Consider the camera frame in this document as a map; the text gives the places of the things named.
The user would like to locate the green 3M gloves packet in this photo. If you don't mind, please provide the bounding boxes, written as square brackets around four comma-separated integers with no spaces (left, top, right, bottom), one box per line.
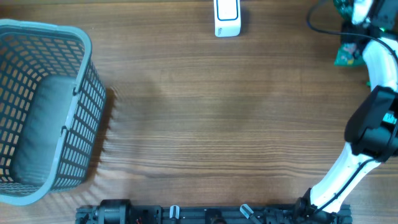
[333,0,365,67]

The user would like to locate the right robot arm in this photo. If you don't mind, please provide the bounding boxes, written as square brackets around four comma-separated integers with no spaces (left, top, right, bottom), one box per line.
[294,1,397,219]

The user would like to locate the white barcode scanner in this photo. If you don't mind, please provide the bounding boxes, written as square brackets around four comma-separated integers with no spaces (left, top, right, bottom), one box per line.
[213,0,241,38]

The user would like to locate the grey plastic mesh basket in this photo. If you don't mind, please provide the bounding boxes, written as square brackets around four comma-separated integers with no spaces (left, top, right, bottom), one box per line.
[1,19,106,206]

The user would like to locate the right black cable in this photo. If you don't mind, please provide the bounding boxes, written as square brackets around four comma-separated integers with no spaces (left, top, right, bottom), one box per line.
[306,0,398,215]

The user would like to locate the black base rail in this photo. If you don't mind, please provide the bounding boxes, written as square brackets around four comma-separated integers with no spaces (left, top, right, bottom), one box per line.
[75,204,353,224]

